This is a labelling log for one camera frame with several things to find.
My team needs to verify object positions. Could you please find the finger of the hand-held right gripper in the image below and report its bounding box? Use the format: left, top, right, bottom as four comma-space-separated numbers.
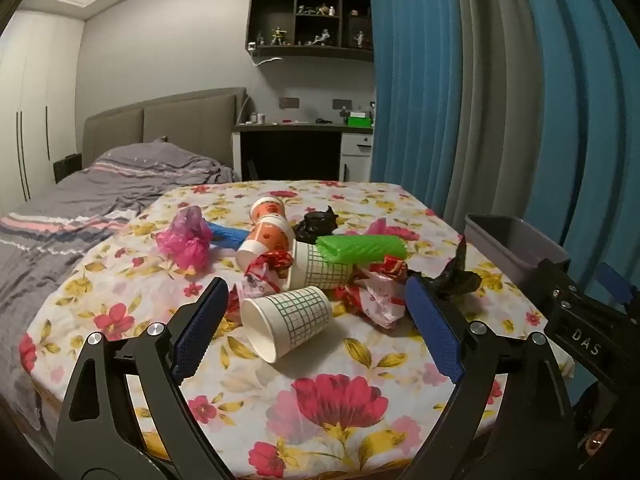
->
534, 258, 589, 318
597, 261, 636, 308

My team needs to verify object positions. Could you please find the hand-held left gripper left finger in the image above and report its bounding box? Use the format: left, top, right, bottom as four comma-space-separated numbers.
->
54, 276, 236, 480

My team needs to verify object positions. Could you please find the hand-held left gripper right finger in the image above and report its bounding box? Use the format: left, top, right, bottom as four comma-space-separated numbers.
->
395, 275, 578, 480

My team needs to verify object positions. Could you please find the grey plastic bin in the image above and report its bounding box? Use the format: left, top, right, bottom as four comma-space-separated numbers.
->
464, 213, 572, 293

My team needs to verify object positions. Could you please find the white grid paper cup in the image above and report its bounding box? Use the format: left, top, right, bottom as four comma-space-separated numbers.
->
287, 241, 356, 291
240, 285, 333, 365

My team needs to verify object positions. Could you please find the green spiky foam roll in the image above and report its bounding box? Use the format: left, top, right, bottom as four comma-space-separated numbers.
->
315, 232, 408, 263

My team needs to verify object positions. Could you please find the black plastic bag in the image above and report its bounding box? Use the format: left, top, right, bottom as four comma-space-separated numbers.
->
292, 206, 341, 243
407, 234, 483, 303

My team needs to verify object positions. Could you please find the white red printed wrapper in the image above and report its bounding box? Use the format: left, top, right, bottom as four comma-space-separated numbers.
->
225, 270, 286, 323
332, 267, 408, 330

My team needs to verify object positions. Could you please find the red foil wrapper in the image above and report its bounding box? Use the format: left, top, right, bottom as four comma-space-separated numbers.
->
244, 250, 296, 286
380, 254, 410, 281

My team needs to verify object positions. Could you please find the pink plastic bag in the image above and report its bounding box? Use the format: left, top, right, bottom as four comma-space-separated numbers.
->
156, 206, 215, 273

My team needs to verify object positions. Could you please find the blue plastic wrapper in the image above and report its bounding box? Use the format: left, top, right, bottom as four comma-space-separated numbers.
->
207, 221, 248, 253

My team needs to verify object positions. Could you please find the orange printed paper cup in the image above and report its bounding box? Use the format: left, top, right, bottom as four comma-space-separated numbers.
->
249, 196, 287, 226
236, 215, 293, 268

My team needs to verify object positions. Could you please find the floral tablecloth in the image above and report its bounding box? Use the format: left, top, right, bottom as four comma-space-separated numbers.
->
19, 180, 576, 480

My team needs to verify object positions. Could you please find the grey striped blanket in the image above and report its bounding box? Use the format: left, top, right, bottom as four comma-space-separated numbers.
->
0, 140, 241, 411

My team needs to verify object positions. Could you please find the white drawer cabinet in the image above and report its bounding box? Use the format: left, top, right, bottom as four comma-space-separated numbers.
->
340, 132, 373, 181

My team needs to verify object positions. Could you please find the dark desk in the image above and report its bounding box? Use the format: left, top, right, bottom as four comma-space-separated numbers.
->
231, 122, 375, 182

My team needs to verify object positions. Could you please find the black nightstand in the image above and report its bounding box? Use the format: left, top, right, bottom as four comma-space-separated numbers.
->
53, 154, 83, 183

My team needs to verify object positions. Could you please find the blue and grey curtain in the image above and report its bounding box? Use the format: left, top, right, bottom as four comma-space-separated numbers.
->
367, 0, 640, 401

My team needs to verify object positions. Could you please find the white wardrobe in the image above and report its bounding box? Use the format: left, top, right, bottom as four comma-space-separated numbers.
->
0, 10, 86, 206

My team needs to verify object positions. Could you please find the row of figurines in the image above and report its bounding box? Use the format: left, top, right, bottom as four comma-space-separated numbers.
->
256, 4, 373, 48

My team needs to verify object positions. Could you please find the dark wall shelf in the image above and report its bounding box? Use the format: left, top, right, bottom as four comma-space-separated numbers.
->
246, 0, 375, 63

